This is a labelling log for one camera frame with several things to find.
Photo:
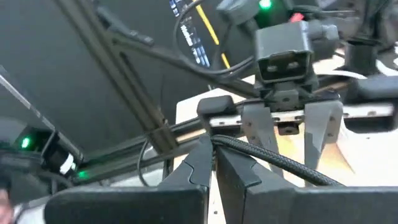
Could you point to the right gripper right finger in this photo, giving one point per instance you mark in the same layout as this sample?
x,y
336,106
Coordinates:
x,y
295,205

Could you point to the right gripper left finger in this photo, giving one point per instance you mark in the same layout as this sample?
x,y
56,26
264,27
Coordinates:
x,y
124,205

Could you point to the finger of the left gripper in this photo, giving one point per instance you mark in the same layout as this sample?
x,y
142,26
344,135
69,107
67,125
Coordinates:
x,y
259,130
323,133

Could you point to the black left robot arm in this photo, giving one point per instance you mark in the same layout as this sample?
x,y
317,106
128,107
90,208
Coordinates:
x,y
323,40

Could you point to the glossy black pole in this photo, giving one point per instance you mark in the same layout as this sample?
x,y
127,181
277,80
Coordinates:
x,y
189,34

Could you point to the person's hand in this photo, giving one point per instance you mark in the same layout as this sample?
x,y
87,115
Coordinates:
x,y
3,208

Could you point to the black curtain partition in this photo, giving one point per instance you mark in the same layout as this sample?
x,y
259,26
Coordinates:
x,y
46,62

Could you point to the black aluminium table frame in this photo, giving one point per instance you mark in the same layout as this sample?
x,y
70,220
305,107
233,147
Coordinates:
x,y
130,155

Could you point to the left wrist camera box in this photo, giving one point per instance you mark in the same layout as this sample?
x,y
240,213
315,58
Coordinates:
x,y
283,53

